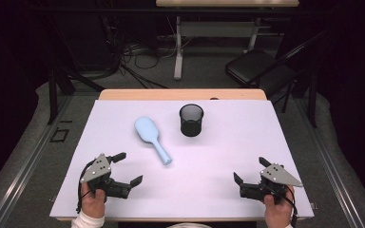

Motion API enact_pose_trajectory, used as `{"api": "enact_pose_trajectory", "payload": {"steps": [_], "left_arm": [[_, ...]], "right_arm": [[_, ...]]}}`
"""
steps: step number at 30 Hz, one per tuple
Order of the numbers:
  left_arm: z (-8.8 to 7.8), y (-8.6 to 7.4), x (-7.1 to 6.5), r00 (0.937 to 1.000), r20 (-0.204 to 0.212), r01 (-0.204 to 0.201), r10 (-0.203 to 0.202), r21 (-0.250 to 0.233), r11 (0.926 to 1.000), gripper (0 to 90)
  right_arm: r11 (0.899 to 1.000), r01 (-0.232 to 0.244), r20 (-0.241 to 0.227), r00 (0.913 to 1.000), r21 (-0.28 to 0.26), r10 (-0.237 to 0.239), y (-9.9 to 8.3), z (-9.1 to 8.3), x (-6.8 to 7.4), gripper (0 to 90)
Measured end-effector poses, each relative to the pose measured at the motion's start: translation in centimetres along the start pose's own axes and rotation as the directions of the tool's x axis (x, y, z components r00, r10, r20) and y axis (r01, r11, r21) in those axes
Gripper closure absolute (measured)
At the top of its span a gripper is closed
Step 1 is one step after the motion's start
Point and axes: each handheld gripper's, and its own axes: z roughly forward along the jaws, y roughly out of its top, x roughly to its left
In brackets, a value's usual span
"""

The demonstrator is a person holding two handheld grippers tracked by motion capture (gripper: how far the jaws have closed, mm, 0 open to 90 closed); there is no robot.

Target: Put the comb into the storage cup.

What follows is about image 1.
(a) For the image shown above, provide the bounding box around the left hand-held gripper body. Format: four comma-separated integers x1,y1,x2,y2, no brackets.
80,153,132,200

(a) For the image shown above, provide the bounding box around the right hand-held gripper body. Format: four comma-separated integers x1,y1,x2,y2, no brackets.
239,163,304,203

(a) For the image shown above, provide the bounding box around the light blue hairbrush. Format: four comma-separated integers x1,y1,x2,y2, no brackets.
134,116,173,166

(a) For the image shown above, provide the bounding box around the black mesh pen cup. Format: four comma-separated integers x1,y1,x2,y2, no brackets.
179,104,205,138

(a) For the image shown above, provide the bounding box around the person's left hand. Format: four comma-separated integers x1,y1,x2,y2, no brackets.
80,181,107,219

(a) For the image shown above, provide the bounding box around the person's right hand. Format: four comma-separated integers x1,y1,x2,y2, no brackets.
263,184,296,228

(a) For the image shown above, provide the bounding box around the white table mat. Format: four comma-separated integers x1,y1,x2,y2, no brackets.
48,99,316,219

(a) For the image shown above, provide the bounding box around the black metal stand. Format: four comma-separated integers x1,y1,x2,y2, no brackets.
307,69,318,129
46,18,106,125

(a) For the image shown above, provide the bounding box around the wooden table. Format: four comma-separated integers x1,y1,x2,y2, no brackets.
55,88,310,222

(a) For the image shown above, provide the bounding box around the black folding chair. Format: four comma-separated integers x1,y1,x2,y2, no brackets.
224,29,327,113

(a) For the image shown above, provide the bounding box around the white-legged desk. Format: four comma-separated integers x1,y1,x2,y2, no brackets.
155,0,300,81

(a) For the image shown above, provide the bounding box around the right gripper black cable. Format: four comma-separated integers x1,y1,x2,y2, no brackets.
259,181,299,228

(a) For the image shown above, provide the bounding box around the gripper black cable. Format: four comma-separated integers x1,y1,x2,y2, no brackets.
259,181,299,228
75,158,97,214

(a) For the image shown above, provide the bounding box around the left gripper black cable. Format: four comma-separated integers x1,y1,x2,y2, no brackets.
75,158,97,214

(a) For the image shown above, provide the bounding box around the metal floor rail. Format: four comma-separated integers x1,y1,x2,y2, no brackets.
293,98,365,228
0,94,74,228

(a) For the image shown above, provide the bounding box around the bundle of floor cables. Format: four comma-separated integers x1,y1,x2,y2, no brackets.
101,15,172,89

